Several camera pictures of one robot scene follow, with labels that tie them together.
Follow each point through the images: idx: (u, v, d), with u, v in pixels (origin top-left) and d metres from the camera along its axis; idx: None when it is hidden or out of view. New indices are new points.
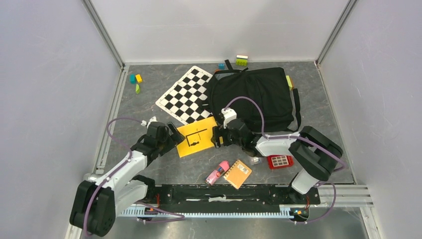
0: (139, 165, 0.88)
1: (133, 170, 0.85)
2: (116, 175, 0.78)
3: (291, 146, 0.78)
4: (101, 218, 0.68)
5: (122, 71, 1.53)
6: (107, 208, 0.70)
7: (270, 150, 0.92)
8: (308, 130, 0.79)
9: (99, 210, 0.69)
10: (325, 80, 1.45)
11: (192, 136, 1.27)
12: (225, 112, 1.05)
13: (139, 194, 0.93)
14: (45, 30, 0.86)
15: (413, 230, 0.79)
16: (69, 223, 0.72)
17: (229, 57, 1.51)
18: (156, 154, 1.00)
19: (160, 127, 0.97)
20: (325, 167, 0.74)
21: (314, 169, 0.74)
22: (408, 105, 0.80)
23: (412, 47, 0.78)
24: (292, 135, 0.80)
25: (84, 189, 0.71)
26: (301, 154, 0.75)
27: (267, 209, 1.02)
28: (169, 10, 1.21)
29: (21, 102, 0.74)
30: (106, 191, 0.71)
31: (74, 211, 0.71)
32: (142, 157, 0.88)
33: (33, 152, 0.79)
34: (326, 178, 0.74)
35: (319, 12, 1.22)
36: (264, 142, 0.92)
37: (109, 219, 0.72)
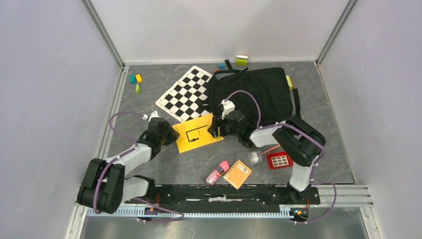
0: (143, 155, 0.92)
1: (139, 157, 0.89)
2: (125, 157, 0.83)
3: (275, 131, 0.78)
4: (111, 193, 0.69)
5: (122, 71, 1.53)
6: (118, 184, 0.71)
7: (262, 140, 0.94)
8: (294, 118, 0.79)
9: (109, 185, 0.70)
10: (325, 80, 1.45)
11: (193, 132, 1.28)
12: (224, 103, 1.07)
13: (141, 191, 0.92)
14: (44, 30, 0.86)
15: (413, 230, 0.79)
16: (78, 200, 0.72)
17: (229, 57, 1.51)
18: (159, 148, 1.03)
19: (160, 122, 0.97)
20: (305, 152, 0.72)
21: (295, 154, 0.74)
22: (407, 105, 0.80)
23: (412, 47, 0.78)
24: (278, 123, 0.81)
25: (95, 166, 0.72)
26: (283, 138, 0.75)
27: (267, 209, 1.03)
28: (169, 10, 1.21)
29: (21, 102, 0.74)
30: (117, 167, 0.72)
31: (83, 187, 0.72)
32: (146, 147, 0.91)
33: (34, 152, 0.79)
34: (307, 163, 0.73)
35: (319, 12, 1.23)
36: (257, 133, 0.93)
37: (117, 197, 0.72)
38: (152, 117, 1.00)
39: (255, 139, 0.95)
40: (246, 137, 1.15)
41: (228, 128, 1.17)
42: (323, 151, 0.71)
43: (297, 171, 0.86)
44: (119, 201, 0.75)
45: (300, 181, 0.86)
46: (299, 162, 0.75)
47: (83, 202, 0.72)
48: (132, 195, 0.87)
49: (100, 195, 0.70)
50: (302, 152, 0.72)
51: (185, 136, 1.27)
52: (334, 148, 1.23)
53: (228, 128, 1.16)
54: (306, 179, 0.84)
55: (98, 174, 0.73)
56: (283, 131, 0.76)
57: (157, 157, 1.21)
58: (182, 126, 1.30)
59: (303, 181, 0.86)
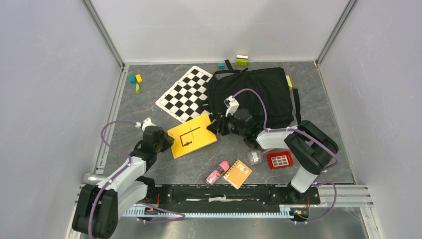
0: (138, 171, 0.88)
1: (133, 174, 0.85)
2: (118, 177, 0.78)
3: (286, 137, 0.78)
4: (106, 220, 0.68)
5: (122, 71, 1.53)
6: (112, 209, 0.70)
7: (269, 143, 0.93)
8: (306, 123, 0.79)
9: (103, 211, 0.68)
10: (325, 80, 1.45)
11: (186, 136, 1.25)
12: (229, 100, 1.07)
13: (141, 193, 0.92)
14: (45, 30, 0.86)
15: (413, 231, 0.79)
16: (72, 228, 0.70)
17: (229, 57, 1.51)
18: (155, 158, 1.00)
19: (155, 132, 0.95)
20: (317, 160, 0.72)
21: (307, 162, 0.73)
22: (407, 105, 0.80)
23: (412, 47, 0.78)
24: (289, 128, 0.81)
25: (87, 193, 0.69)
26: (296, 144, 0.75)
27: (267, 209, 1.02)
28: (169, 10, 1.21)
29: (20, 102, 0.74)
30: (110, 192, 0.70)
31: (77, 215, 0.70)
32: (140, 161, 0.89)
33: (33, 151, 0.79)
34: (318, 171, 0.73)
35: (319, 12, 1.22)
36: (264, 135, 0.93)
37: (113, 221, 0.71)
38: (146, 128, 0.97)
39: (261, 141, 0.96)
40: (251, 139, 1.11)
41: (231, 127, 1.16)
42: (335, 159, 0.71)
43: (302, 174, 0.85)
44: (115, 223, 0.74)
45: (303, 183, 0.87)
46: (310, 170, 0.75)
47: (78, 229, 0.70)
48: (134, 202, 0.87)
49: (94, 221, 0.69)
50: (314, 160, 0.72)
51: (179, 140, 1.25)
52: None
53: (232, 126, 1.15)
54: (310, 182, 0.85)
55: (91, 199, 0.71)
56: (296, 137, 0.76)
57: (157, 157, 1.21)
58: (175, 130, 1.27)
59: (307, 184, 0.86)
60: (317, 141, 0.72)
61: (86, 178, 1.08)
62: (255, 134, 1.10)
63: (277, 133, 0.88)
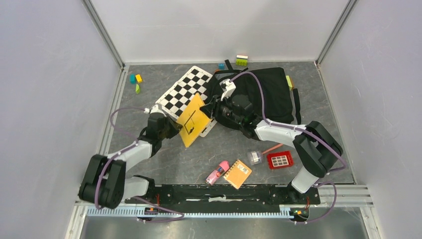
0: (143, 153, 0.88)
1: (139, 154, 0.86)
2: (127, 152, 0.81)
3: (296, 138, 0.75)
4: (112, 187, 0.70)
5: (122, 71, 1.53)
6: (119, 179, 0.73)
7: (269, 136, 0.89)
8: (316, 125, 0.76)
9: (111, 179, 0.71)
10: (325, 80, 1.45)
11: (189, 123, 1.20)
12: (226, 84, 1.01)
13: (141, 190, 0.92)
14: (45, 30, 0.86)
15: (413, 231, 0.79)
16: (79, 196, 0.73)
17: (229, 57, 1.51)
18: (160, 144, 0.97)
19: (160, 119, 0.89)
20: (322, 162, 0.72)
21: (312, 164, 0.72)
22: (407, 105, 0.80)
23: (412, 47, 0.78)
24: (298, 127, 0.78)
25: (97, 162, 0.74)
26: (305, 146, 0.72)
27: (267, 209, 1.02)
28: (169, 10, 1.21)
29: (21, 102, 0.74)
30: (119, 162, 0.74)
31: (84, 183, 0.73)
32: (146, 144, 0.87)
33: (34, 151, 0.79)
34: (323, 174, 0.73)
35: (319, 12, 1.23)
36: (266, 128, 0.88)
37: (118, 193, 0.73)
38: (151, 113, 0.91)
39: (260, 133, 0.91)
40: (249, 127, 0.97)
41: (226, 112, 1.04)
42: (342, 164, 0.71)
43: (304, 176, 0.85)
44: (120, 197, 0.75)
45: (304, 184, 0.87)
46: (314, 172, 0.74)
47: (85, 197, 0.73)
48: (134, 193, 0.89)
49: (101, 190, 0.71)
50: (320, 162, 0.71)
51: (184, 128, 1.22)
52: None
53: (226, 111, 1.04)
54: (311, 183, 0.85)
55: (100, 169, 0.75)
56: (305, 139, 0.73)
57: (157, 157, 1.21)
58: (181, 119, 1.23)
59: (307, 185, 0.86)
60: (326, 144, 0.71)
61: None
62: (252, 123, 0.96)
63: (282, 129, 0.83)
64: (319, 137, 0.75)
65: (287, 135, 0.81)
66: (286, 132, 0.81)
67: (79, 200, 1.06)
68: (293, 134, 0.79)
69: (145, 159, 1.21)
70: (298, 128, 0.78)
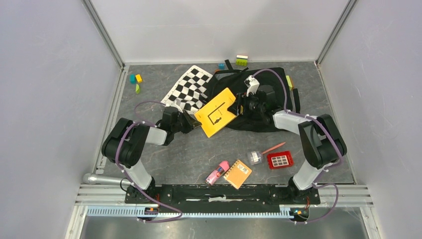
0: (158, 137, 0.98)
1: (156, 134, 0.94)
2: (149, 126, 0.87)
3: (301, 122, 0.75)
4: (135, 144, 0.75)
5: (122, 71, 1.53)
6: (143, 139, 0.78)
7: (283, 124, 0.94)
8: (326, 118, 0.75)
9: (136, 137, 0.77)
10: (325, 81, 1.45)
11: (214, 114, 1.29)
12: (250, 79, 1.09)
13: (144, 183, 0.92)
14: (45, 31, 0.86)
15: (413, 231, 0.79)
16: (101, 151, 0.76)
17: (229, 57, 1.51)
18: (171, 135, 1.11)
19: (173, 113, 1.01)
20: (321, 152, 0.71)
21: (310, 150, 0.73)
22: (407, 105, 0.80)
23: (412, 47, 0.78)
24: (309, 116, 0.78)
25: (125, 121, 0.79)
26: (308, 132, 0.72)
27: (267, 209, 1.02)
28: (169, 10, 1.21)
29: (20, 102, 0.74)
30: (143, 126, 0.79)
31: (109, 138, 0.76)
32: (161, 132, 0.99)
33: (34, 152, 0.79)
34: (318, 165, 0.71)
35: (318, 12, 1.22)
36: (283, 115, 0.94)
37: (138, 152, 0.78)
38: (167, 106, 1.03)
39: (277, 119, 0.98)
40: (268, 113, 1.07)
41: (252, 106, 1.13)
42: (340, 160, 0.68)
43: (305, 172, 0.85)
44: (138, 158, 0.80)
45: (304, 180, 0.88)
46: (312, 161, 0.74)
47: (106, 153, 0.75)
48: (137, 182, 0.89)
49: (123, 146, 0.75)
50: (318, 151, 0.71)
51: (207, 120, 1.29)
52: None
53: (252, 105, 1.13)
54: (310, 180, 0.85)
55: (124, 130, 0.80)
56: (310, 125, 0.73)
57: (157, 158, 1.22)
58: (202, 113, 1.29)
59: (306, 182, 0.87)
60: (329, 136, 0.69)
61: (86, 178, 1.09)
62: (273, 111, 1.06)
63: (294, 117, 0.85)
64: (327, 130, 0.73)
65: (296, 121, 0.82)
66: (296, 119, 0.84)
67: (79, 200, 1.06)
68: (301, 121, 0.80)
69: (145, 159, 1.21)
70: (308, 116, 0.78)
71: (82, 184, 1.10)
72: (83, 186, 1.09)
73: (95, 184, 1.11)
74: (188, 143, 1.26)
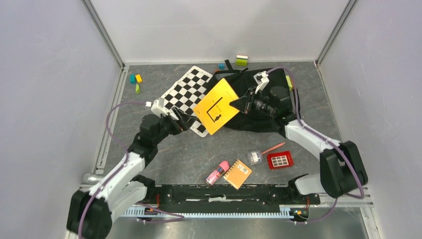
0: (135, 170, 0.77)
1: (132, 173, 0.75)
2: (112, 181, 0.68)
3: (323, 152, 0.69)
4: (94, 226, 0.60)
5: (122, 71, 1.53)
6: (102, 217, 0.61)
7: (296, 138, 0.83)
8: (349, 147, 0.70)
9: (92, 220, 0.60)
10: (325, 81, 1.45)
11: (214, 110, 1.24)
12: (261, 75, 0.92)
13: (141, 195, 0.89)
14: (45, 31, 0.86)
15: (413, 231, 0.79)
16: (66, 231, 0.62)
17: (229, 57, 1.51)
18: (156, 151, 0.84)
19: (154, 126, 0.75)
20: (341, 184, 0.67)
21: (329, 180, 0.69)
22: (407, 105, 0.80)
23: (412, 47, 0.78)
24: (330, 141, 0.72)
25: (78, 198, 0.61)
26: (331, 163, 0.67)
27: (267, 209, 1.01)
28: (169, 10, 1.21)
29: (21, 102, 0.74)
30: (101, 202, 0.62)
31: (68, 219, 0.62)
32: (139, 160, 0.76)
33: (34, 151, 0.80)
34: (335, 195, 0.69)
35: (318, 13, 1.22)
36: (296, 129, 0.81)
37: (105, 227, 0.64)
38: (147, 115, 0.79)
39: (288, 131, 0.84)
40: (278, 120, 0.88)
41: (261, 106, 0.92)
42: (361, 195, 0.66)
43: (310, 181, 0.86)
44: (110, 227, 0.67)
45: (307, 188, 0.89)
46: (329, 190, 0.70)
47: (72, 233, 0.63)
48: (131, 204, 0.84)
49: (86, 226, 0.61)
50: (338, 183, 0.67)
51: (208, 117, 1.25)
52: None
53: (260, 105, 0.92)
54: (313, 190, 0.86)
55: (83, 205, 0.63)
56: (332, 156, 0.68)
57: (157, 157, 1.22)
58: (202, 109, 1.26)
59: (309, 190, 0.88)
60: (353, 171, 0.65)
61: (86, 178, 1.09)
62: (285, 118, 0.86)
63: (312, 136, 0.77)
64: (349, 159, 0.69)
65: (315, 143, 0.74)
66: (317, 142, 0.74)
67: None
68: (323, 145, 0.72)
69: None
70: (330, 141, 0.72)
71: (82, 184, 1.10)
72: (83, 186, 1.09)
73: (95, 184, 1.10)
74: (188, 143, 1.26)
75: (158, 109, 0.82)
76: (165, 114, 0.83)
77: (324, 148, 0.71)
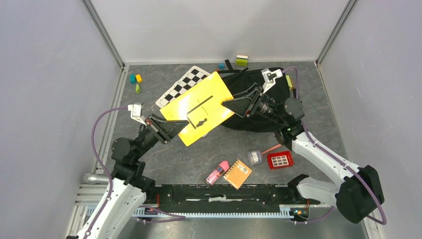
0: (123, 197, 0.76)
1: (119, 203, 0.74)
2: (97, 222, 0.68)
3: (344, 182, 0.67)
4: None
5: (122, 71, 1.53)
6: None
7: (306, 155, 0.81)
8: (369, 172, 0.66)
9: None
10: (325, 81, 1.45)
11: (196, 114, 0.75)
12: (270, 74, 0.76)
13: (140, 201, 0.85)
14: (45, 30, 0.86)
15: (413, 231, 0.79)
16: None
17: (229, 57, 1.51)
18: (139, 170, 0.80)
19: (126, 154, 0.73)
20: (362, 211, 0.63)
21: (349, 207, 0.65)
22: (407, 105, 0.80)
23: (412, 46, 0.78)
24: (349, 167, 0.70)
25: None
26: (354, 194, 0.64)
27: (267, 209, 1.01)
28: (169, 10, 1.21)
29: (21, 101, 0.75)
30: None
31: None
32: (123, 187, 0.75)
33: (34, 151, 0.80)
34: (356, 221, 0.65)
35: (319, 12, 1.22)
36: (309, 147, 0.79)
37: None
38: (117, 140, 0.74)
39: (299, 147, 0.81)
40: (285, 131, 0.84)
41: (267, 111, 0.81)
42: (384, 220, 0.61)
43: (316, 188, 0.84)
44: None
45: (311, 194, 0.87)
46: (348, 215, 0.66)
47: None
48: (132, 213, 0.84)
49: None
50: (358, 211, 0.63)
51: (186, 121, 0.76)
52: (334, 148, 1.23)
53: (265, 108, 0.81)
54: (318, 197, 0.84)
55: None
56: (355, 185, 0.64)
57: (157, 158, 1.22)
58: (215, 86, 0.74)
59: (314, 196, 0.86)
60: (374, 198, 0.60)
61: (86, 178, 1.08)
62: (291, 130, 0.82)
63: (328, 158, 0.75)
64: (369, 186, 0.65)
65: (333, 169, 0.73)
66: (333, 166, 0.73)
67: (79, 200, 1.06)
68: (341, 172, 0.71)
69: (145, 159, 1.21)
70: (349, 169, 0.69)
71: (82, 184, 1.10)
72: (83, 186, 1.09)
73: (95, 184, 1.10)
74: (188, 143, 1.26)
75: (137, 121, 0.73)
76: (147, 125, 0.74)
77: (344, 177, 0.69)
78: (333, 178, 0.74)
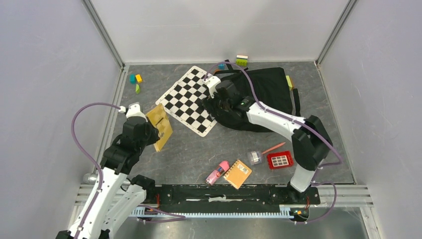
0: (115, 188, 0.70)
1: (111, 194, 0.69)
2: (90, 215, 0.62)
3: (293, 133, 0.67)
4: None
5: (122, 71, 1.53)
6: None
7: (262, 124, 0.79)
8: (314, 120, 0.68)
9: None
10: (325, 80, 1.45)
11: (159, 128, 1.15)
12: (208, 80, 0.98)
13: (140, 199, 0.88)
14: (45, 31, 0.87)
15: (413, 231, 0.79)
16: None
17: (229, 57, 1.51)
18: (135, 159, 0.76)
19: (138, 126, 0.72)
20: (315, 157, 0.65)
21: (303, 157, 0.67)
22: (407, 105, 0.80)
23: (412, 47, 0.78)
24: (296, 120, 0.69)
25: None
26: (303, 144, 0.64)
27: (267, 209, 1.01)
28: (169, 10, 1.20)
29: (21, 102, 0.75)
30: None
31: None
32: (115, 178, 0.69)
33: (34, 151, 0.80)
34: (312, 168, 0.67)
35: (318, 13, 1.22)
36: (259, 114, 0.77)
37: None
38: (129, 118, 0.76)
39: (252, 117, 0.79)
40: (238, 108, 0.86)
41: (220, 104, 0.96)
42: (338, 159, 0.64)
43: (299, 173, 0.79)
44: None
45: (302, 182, 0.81)
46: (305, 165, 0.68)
47: None
48: (129, 213, 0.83)
49: None
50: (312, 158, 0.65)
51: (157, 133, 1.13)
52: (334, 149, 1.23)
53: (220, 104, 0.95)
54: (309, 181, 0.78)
55: None
56: (303, 134, 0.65)
57: (157, 158, 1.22)
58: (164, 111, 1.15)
59: (306, 182, 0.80)
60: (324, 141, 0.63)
61: (86, 178, 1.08)
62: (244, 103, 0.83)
63: (277, 118, 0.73)
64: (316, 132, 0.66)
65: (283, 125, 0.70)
66: (283, 123, 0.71)
67: (79, 200, 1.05)
68: (291, 126, 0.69)
69: (145, 159, 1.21)
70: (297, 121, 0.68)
71: (82, 184, 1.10)
72: (83, 186, 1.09)
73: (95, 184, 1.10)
74: (188, 143, 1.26)
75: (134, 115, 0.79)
76: (147, 121, 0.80)
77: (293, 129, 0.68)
78: (286, 136, 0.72)
